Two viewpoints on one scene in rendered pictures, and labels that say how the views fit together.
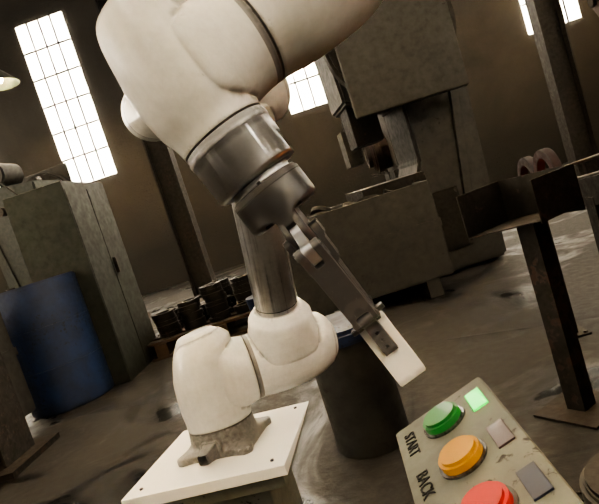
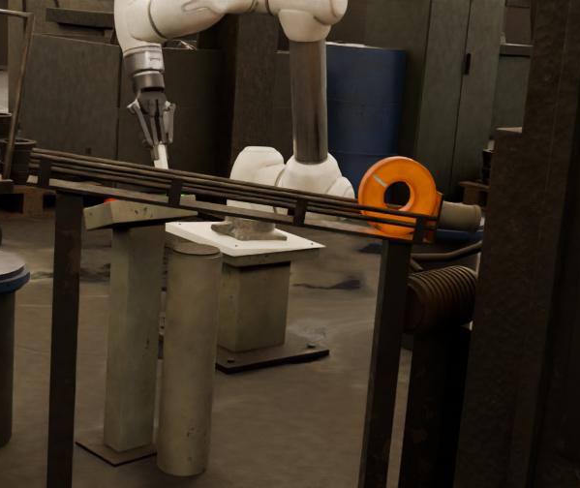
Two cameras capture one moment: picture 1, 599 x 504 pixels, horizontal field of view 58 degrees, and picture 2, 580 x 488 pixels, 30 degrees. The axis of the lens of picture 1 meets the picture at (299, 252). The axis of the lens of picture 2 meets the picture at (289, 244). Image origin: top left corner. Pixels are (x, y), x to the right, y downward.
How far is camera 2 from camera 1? 226 cm
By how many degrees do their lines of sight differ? 40
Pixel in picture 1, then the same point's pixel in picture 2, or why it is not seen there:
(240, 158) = (129, 65)
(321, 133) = not seen: outside the picture
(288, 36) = (161, 26)
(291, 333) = (300, 179)
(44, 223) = not seen: outside the picture
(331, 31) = (179, 29)
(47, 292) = (362, 64)
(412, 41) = not seen: outside the picture
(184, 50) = (126, 19)
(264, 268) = (296, 124)
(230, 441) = (238, 228)
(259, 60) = (149, 31)
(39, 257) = (381, 18)
